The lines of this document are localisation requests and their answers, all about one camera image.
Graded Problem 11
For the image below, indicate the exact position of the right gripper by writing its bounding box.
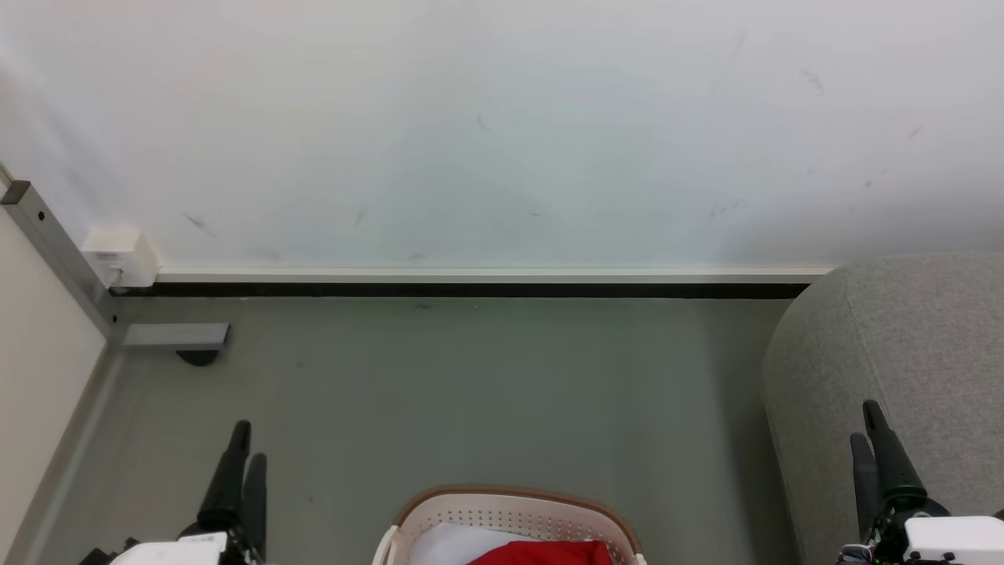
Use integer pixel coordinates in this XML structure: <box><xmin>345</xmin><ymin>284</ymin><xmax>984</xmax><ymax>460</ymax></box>
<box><xmin>835</xmin><ymin>400</ymin><xmax>1004</xmax><ymax>565</ymax></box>

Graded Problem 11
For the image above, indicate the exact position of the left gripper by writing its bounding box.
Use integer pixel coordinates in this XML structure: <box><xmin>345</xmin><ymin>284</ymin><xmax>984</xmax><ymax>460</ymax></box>
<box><xmin>78</xmin><ymin>420</ymin><xmax>268</xmax><ymax>565</ymax></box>

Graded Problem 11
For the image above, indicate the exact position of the white clothing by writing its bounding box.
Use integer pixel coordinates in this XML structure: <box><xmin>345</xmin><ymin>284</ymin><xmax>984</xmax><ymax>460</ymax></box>
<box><xmin>406</xmin><ymin>522</ymin><xmax>544</xmax><ymax>565</ymax></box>

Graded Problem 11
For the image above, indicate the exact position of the red clothing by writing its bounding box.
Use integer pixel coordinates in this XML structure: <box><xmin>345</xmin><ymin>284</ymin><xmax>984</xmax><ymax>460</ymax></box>
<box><xmin>467</xmin><ymin>540</ymin><xmax>614</xmax><ymax>565</ymax></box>

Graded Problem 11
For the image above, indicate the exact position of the beige basket with brown rim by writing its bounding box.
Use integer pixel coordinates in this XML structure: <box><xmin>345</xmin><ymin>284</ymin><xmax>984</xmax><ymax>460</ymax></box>
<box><xmin>372</xmin><ymin>485</ymin><xmax>649</xmax><ymax>565</ymax></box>

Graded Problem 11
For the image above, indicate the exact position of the grey fabric sofa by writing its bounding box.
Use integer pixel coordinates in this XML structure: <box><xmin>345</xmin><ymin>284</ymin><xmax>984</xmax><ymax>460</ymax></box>
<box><xmin>761</xmin><ymin>251</ymin><xmax>1004</xmax><ymax>565</ymax></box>

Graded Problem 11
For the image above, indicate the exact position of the grey metal foot bar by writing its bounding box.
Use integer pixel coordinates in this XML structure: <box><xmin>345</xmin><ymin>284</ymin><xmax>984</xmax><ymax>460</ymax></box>
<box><xmin>122</xmin><ymin>323</ymin><xmax>231</xmax><ymax>352</ymax></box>

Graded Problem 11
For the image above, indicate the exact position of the white partition panel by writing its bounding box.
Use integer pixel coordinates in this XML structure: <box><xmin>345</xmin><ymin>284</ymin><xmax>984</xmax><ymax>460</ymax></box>
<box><xmin>0</xmin><ymin>163</ymin><xmax>107</xmax><ymax>554</ymax></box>

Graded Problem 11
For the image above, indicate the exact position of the white and black baseboard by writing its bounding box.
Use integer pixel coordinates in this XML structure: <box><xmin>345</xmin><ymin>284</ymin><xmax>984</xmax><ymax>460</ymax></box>
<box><xmin>110</xmin><ymin>266</ymin><xmax>834</xmax><ymax>300</ymax></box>

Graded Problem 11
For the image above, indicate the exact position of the white wall outlet box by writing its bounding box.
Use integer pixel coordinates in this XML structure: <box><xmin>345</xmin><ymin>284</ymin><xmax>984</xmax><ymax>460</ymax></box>
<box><xmin>81</xmin><ymin>228</ymin><xmax>160</xmax><ymax>290</ymax></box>

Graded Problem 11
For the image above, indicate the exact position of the aluminium frame profile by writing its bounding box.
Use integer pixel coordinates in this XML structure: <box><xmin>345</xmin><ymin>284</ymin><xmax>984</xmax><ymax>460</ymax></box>
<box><xmin>0</xmin><ymin>180</ymin><xmax>126</xmax><ymax>565</ymax></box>

